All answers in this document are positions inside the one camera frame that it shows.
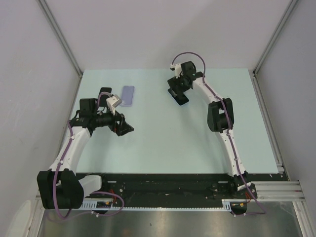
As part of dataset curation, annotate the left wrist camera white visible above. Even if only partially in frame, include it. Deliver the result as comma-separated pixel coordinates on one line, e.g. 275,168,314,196
106,94,122,115

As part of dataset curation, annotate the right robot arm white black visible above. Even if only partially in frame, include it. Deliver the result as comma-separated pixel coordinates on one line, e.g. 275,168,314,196
167,61,251,198

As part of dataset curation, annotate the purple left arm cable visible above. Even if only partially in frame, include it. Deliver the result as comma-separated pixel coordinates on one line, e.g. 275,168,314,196
47,91,124,222

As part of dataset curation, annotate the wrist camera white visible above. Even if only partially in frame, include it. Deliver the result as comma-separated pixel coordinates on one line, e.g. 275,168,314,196
170,63,182,78
106,94,122,115

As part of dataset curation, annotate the aluminium front rail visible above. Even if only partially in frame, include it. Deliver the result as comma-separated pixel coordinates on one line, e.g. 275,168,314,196
36,180,304,201

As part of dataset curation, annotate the aluminium corner frame post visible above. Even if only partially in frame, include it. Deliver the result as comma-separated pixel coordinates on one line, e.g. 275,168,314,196
37,0,83,79
252,0,300,76

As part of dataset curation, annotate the black phone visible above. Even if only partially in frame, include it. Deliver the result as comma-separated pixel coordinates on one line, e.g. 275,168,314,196
167,88,189,106

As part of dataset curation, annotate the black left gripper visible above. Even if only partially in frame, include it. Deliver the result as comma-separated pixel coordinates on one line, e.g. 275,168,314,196
92,105,133,136

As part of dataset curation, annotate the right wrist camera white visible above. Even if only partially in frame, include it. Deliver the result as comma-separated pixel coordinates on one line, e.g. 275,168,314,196
170,63,182,78

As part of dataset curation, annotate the black smartphone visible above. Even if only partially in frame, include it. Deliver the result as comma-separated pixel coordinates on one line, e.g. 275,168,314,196
99,87,112,97

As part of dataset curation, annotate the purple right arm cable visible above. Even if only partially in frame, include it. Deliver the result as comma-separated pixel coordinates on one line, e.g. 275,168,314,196
171,51,267,215

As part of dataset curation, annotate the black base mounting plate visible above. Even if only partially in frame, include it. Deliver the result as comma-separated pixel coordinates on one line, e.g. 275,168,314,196
50,172,288,208

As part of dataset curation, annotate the white slotted cable duct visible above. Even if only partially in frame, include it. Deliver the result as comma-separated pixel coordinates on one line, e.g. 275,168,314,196
75,199,248,212

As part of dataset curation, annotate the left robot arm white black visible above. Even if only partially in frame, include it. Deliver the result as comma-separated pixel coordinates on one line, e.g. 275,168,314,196
37,92,134,210

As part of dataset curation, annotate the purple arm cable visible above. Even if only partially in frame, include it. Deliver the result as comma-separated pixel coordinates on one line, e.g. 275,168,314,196
47,91,124,222
171,51,267,215

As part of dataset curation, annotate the aluminium corner frame post left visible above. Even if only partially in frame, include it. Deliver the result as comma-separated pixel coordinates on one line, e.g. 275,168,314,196
37,0,83,79

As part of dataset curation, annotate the aluminium corner frame post right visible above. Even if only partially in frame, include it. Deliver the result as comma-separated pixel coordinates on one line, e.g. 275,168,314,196
252,0,300,76

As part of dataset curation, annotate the lilac phone case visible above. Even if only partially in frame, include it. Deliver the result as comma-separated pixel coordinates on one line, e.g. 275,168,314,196
120,85,135,107

